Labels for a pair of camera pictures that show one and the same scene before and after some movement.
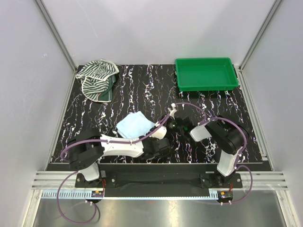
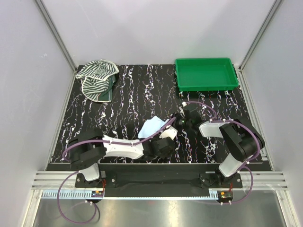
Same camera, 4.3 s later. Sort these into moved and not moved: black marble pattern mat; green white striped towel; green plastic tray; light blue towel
Moved: light blue towel
Not moved: green white striped towel; black marble pattern mat; green plastic tray
